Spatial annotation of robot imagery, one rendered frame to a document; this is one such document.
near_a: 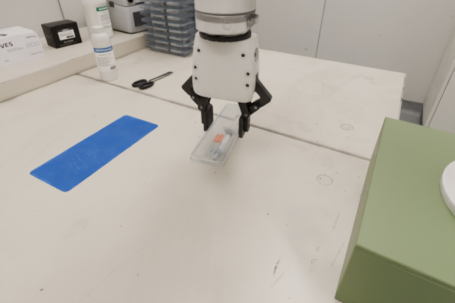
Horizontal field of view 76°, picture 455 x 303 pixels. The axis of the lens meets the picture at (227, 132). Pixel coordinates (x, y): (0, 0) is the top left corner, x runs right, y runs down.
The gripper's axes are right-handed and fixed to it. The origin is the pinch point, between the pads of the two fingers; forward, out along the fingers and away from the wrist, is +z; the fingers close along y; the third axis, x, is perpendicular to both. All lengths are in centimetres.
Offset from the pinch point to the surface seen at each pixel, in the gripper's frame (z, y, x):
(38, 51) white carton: 1, 65, -22
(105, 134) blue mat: 7.2, 25.6, 1.3
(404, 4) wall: 9, -60, -189
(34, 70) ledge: 3, 58, -13
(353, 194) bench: 7.0, -22.5, 3.3
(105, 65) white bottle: 2.9, 42.4, -21.8
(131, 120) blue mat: 7.2, 23.8, -5.0
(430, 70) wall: 48, -87, -183
